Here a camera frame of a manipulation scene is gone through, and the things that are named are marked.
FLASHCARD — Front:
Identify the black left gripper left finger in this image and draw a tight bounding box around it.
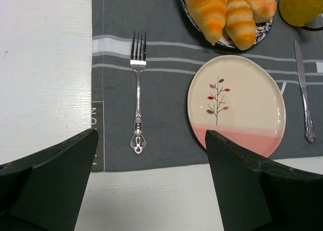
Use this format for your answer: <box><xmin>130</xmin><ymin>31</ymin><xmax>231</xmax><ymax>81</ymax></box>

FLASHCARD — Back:
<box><xmin>1</xmin><ymin>129</ymin><xmax>98</xmax><ymax>230</ymax></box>

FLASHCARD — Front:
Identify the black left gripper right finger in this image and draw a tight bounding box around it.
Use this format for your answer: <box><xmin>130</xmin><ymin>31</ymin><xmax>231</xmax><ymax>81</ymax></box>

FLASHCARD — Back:
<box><xmin>205</xmin><ymin>130</ymin><xmax>322</xmax><ymax>230</ymax></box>

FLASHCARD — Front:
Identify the small striped croissant bread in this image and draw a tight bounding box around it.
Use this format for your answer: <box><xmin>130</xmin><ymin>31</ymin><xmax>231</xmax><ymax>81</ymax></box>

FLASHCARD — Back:
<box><xmin>225</xmin><ymin>0</ymin><xmax>256</xmax><ymax>50</ymax></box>

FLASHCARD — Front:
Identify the round golden bread roll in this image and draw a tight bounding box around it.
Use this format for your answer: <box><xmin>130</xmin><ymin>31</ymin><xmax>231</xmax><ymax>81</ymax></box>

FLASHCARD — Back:
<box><xmin>248</xmin><ymin>0</ymin><xmax>277</xmax><ymax>23</ymax></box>

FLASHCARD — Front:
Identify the large striped croissant bread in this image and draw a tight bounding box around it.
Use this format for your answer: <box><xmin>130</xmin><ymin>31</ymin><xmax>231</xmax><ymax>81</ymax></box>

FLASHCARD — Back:
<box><xmin>184</xmin><ymin>0</ymin><xmax>228</xmax><ymax>46</ymax></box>

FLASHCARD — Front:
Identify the silver ornate table knife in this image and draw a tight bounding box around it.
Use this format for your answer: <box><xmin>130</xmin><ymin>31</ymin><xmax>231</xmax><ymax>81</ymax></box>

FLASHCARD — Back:
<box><xmin>294</xmin><ymin>40</ymin><xmax>316</xmax><ymax>144</ymax></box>

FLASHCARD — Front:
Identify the cream and pink plate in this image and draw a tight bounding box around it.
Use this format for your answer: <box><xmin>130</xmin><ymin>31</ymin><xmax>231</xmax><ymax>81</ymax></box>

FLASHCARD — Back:
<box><xmin>187</xmin><ymin>55</ymin><xmax>286</xmax><ymax>157</ymax></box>

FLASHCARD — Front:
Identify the silver ornate fork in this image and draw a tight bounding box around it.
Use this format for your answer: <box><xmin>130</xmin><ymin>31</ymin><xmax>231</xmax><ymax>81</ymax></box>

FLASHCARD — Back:
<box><xmin>130</xmin><ymin>31</ymin><xmax>146</xmax><ymax>155</ymax></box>

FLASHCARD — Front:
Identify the grey striped placemat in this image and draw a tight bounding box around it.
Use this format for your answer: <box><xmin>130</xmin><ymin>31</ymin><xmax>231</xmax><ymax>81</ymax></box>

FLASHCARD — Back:
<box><xmin>91</xmin><ymin>0</ymin><xmax>322</xmax><ymax>171</ymax></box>

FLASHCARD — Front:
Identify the blue floral plate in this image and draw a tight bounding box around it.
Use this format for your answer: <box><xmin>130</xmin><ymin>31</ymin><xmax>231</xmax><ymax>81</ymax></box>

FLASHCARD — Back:
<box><xmin>180</xmin><ymin>0</ymin><xmax>273</xmax><ymax>49</ymax></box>

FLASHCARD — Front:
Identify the yellow mug black handle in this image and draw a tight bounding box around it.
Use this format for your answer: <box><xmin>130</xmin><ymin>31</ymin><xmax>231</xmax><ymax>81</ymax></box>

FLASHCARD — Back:
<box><xmin>278</xmin><ymin>0</ymin><xmax>322</xmax><ymax>31</ymax></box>

